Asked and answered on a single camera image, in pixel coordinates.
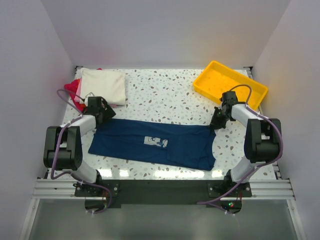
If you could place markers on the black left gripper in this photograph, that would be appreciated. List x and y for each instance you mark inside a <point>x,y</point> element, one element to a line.
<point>108,113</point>

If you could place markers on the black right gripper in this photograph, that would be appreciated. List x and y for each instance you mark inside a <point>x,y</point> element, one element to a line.
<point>214,123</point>

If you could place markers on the blue Mickey t-shirt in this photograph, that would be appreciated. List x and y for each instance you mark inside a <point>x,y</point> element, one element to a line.
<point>187,146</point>

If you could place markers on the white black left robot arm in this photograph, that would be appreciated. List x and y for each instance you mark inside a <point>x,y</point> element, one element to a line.
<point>63,152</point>

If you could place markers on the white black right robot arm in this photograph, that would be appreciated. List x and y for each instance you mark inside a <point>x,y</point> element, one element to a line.
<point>263,143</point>

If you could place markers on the pink folded t-shirt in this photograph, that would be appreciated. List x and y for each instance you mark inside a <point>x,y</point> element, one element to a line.
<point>78,92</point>

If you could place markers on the cream folded t-shirt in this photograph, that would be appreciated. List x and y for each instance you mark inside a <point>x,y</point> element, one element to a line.
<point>108,84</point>

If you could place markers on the red folded t-shirt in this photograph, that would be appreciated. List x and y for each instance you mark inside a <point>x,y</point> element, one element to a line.
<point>71,89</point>

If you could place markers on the yellow plastic tray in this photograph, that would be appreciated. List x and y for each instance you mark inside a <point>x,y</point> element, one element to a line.
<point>217,79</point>

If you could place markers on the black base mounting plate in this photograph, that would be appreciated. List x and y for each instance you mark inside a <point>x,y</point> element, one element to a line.
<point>116,193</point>

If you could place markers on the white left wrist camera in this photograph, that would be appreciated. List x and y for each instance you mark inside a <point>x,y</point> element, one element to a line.
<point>86,98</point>

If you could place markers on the aluminium frame rail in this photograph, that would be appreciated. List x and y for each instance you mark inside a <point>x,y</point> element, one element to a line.
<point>254,190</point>

